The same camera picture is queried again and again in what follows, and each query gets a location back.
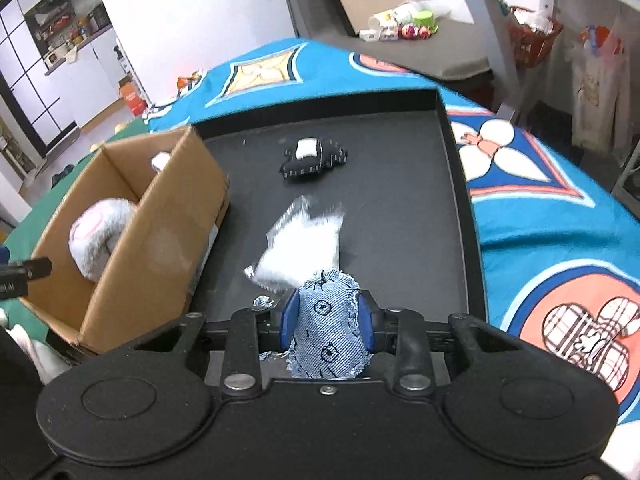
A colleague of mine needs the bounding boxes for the clear plastic bag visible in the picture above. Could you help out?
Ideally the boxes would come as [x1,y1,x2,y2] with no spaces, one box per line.
[244,195,345,292]

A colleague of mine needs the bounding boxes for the blue patterned blanket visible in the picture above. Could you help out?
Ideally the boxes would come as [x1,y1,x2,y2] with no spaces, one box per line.
[144,39,639,422]

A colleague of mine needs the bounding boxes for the black stitched felt toy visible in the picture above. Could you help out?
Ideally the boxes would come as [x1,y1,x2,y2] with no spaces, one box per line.
[279,136,348,179]

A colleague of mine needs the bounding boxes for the large black shallow tray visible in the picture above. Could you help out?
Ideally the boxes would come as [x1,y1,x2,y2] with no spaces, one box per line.
[46,86,490,386]

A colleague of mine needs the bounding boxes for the orange carton on floor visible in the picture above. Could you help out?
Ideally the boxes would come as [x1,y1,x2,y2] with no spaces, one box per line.
[118,75,146,117]

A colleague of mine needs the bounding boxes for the green cloth mat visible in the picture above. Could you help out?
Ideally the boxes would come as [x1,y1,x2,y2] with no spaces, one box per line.
[1,132,180,354]

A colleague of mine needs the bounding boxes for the white towel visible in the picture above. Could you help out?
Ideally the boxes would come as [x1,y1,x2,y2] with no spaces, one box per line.
[0,309,72,385]

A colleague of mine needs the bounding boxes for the blue denim fabric toy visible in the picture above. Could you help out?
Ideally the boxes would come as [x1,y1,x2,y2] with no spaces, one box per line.
[259,270,371,380]

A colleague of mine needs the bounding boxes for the small toys on bench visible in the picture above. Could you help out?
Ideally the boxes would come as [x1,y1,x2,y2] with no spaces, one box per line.
[358,0,451,42]

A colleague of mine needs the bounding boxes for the orange gift bag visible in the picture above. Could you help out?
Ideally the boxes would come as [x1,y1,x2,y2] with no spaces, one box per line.
[176,70,203,96]

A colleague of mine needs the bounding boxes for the grey bench seat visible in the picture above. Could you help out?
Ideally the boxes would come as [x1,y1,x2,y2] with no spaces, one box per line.
[286,0,494,90]

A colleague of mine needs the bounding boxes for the grey pink plush toy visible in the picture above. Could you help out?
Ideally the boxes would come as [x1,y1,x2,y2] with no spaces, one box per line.
[68,198,137,283]

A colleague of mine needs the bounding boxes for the open brown cardboard box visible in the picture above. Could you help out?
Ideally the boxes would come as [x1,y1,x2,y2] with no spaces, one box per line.
[21,126,229,353]

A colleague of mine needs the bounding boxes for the red basket under desk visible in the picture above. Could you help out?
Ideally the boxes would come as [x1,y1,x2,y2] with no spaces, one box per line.
[506,6,564,68]

